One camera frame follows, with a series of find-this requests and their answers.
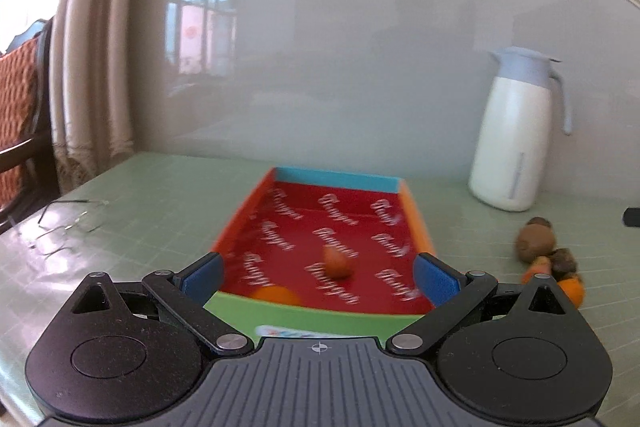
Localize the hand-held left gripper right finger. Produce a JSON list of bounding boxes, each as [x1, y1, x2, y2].
[[389, 254, 571, 353]]

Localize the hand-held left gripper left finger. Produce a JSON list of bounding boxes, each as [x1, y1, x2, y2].
[[69, 253, 254, 356]]

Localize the mandarin orange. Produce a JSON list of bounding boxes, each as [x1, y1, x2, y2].
[[251, 285, 301, 306], [521, 257, 554, 284], [557, 274, 587, 308]]

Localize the red printed cardboard box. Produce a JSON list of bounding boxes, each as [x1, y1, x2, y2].
[[201, 166, 439, 343]]

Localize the dark wrinkled passion fruit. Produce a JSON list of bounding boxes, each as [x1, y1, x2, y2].
[[549, 248, 579, 281]]

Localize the white thermos jug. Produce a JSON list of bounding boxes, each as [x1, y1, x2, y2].
[[468, 47, 574, 212]]

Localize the beige curtain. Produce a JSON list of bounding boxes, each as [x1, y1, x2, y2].
[[49, 0, 140, 196]]

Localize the chair with orange cushion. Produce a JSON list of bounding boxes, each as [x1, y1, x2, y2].
[[0, 17, 56, 224]]

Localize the wire-frame eyeglasses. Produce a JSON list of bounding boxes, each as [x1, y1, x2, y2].
[[10, 199, 109, 259]]

